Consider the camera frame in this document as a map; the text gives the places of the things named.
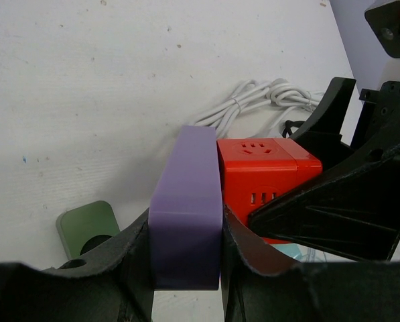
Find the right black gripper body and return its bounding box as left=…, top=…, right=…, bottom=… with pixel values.
left=350, top=80, right=400, bottom=150

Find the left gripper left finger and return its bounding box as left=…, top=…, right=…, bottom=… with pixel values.
left=0, top=212, right=154, bottom=321

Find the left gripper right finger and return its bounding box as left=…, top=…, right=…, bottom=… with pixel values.
left=221, top=207, right=400, bottom=321

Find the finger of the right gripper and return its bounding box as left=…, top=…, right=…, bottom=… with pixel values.
left=248, top=133, right=400, bottom=260
left=290, top=77, right=356, bottom=168

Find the teal charger cube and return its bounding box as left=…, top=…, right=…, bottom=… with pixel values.
left=273, top=244, right=302, bottom=260

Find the green power strip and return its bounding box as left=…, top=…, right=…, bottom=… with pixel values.
left=56, top=201, right=120, bottom=260

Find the red cube socket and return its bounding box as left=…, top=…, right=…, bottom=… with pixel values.
left=217, top=138, right=322, bottom=226

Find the purple usb hub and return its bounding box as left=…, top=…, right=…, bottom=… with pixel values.
left=148, top=126, right=223, bottom=290

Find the black power cord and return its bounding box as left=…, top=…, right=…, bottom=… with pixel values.
left=283, top=119, right=308, bottom=138

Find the white coiled cord far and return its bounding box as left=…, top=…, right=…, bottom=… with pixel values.
left=189, top=78, right=324, bottom=138

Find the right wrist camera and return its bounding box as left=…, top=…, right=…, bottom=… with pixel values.
left=364, top=0, right=400, bottom=58

